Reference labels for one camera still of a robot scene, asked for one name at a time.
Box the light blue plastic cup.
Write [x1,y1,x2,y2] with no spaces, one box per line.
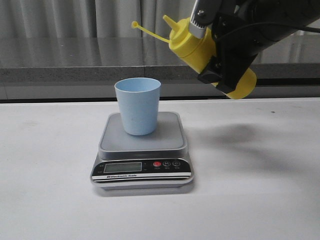
[114,77,161,136]

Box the grey stone counter ledge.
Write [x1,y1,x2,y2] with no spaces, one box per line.
[0,35,320,102]

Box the yellow squeeze bottle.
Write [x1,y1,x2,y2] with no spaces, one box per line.
[131,15,257,100]

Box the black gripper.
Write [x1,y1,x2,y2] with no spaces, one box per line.
[188,0,320,93]

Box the grey pleated curtain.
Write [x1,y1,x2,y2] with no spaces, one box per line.
[0,0,195,39]

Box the silver digital kitchen scale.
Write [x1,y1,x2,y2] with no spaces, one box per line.
[90,111,194,190]

